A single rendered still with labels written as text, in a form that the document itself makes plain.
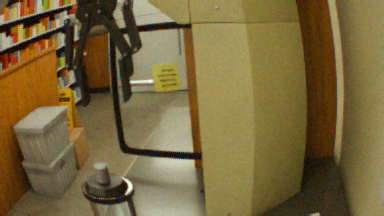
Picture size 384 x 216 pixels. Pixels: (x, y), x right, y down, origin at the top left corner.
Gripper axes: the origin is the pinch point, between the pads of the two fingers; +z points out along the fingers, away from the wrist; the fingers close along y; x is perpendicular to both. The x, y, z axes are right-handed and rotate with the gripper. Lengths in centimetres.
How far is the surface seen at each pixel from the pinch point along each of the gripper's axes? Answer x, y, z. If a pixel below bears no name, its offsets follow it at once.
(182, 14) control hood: -20.8, -11.8, -6.9
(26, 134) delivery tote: -178, 151, 80
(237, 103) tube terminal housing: -18.7, -19.9, 12.5
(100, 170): 5.3, 2.8, 13.2
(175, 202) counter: -30, -1, 43
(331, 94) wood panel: -53, -51, 26
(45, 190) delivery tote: -176, 150, 133
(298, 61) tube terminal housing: -30.1, -36.4, 7.8
